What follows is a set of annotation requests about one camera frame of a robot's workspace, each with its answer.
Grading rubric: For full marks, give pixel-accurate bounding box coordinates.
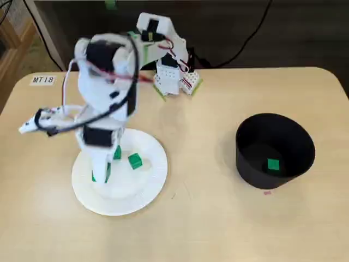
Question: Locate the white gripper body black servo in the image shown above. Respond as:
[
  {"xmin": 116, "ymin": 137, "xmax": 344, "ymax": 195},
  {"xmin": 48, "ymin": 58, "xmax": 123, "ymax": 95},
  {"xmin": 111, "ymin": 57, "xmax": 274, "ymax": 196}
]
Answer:
[{"xmin": 76, "ymin": 124, "xmax": 117, "ymax": 150}]

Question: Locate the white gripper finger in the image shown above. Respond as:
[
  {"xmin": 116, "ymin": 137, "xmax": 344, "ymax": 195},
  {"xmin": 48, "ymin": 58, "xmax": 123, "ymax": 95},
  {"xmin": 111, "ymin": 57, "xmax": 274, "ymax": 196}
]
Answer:
[
  {"xmin": 114, "ymin": 127, "xmax": 126, "ymax": 151},
  {"xmin": 83, "ymin": 146, "xmax": 115, "ymax": 184}
]

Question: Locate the white paper plate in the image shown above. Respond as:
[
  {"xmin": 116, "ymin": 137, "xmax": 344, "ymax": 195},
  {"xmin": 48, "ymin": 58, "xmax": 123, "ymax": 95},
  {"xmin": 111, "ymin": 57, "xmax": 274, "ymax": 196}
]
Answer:
[{"xmin": 71, "ymin": 128, "xmax": 169, "ymax": 217}]

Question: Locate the black pot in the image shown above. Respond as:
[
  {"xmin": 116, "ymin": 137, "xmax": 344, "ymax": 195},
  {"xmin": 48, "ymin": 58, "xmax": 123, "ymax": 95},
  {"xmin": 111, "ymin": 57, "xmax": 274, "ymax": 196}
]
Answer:
[{"xmin": 234, "ymin": 113, "xmax": 316, "ymax": 190}]

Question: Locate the white MT18 label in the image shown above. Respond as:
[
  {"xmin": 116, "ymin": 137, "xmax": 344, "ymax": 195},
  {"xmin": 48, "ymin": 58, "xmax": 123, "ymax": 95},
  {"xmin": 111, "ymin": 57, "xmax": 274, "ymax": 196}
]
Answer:
[{"xmin": 29, "ymin": 75, "xmax": 57, "ymax": 86}]

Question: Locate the wooden shelf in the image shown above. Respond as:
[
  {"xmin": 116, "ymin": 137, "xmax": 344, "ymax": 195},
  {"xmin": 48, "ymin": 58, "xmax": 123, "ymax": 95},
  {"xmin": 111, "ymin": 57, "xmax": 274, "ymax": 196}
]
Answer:
[{"xmin": 0, "ymin": 10, "xmax": 36, "ymax": 82}]

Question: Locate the black camera cable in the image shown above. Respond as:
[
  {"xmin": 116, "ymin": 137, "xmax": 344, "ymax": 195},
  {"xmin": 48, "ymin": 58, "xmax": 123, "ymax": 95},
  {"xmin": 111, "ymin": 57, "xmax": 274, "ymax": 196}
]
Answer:
[{"xmin": 37, "ymin": 35, "xmax": 141, "ymax": 137}]

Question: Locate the green base plate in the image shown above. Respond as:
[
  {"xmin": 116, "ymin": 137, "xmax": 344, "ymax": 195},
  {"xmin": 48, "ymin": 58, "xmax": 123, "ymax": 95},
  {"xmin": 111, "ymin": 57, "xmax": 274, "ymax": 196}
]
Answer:
[{"xmin": 152, "ymin": 78, "xmax": 204, "ymax": 102}]

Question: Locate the red white servo wire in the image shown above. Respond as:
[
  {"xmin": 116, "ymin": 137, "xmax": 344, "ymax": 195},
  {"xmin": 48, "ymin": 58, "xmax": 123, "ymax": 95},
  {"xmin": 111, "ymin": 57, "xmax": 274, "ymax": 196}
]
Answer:
[{"xmin": 61, "ymin": 58, "xmax": 156, "ymax": 115}]

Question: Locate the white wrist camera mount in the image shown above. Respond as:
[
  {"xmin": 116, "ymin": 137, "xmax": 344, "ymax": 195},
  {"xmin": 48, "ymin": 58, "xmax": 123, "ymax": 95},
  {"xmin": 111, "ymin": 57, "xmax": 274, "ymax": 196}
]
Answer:
[{"xmin": 18, "ymin": 105, "xmax": 85, "ymax": 135}]

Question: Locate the white metal frame leg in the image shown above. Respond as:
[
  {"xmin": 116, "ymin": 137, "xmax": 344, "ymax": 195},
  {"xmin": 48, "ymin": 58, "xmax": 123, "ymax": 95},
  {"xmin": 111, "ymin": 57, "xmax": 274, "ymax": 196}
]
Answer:
[{"xmin": 24, "ymin": 0, "xmax": 68, "ymax": 72}]

